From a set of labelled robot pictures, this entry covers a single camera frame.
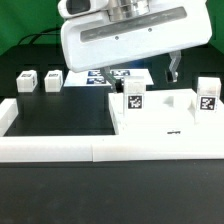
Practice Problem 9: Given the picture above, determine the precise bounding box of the white square tabletop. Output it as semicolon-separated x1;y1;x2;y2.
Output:
108;89;224;136

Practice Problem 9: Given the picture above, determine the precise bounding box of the black cable bundle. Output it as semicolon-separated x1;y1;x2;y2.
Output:
17;27;63;46

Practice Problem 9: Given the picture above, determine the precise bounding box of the white U-shaped obstacle fence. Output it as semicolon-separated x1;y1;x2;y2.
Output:
0;98;224;163

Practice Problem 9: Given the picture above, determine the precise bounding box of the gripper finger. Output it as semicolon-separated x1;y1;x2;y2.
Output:
166;50;181;83
101;67;118;93

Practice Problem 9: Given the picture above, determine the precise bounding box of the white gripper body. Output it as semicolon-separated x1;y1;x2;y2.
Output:
61;0;212;72

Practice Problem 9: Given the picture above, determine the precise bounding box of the white sheet with AprilTags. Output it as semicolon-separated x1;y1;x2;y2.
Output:
64;69;154;87

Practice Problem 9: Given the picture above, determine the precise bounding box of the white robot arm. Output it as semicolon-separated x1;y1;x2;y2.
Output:
58;0;212;90

